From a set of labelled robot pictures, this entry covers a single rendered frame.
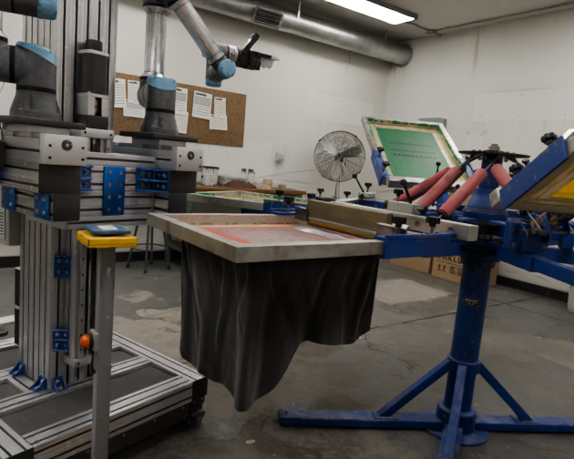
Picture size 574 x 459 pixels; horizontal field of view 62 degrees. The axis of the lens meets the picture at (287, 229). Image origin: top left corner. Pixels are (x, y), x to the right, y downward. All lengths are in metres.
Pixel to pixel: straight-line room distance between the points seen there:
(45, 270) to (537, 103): 5.19
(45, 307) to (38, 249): 0.22
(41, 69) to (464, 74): 5.51
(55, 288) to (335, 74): 5.28
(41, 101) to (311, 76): 4.99
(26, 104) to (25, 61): 0.13
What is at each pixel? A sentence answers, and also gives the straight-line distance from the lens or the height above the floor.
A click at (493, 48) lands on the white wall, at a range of 6.47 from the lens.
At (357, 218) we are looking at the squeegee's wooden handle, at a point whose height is 1.03.
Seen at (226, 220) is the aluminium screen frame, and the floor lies 0.97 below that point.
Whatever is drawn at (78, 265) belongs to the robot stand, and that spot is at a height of 0.74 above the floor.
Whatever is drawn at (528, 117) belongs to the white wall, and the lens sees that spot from 6.05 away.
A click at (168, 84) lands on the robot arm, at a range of 2.04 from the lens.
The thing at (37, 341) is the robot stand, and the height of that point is 0.40.
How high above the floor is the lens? 1.19
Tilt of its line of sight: 8 degrees down
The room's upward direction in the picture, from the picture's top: 5 degrees clockwise
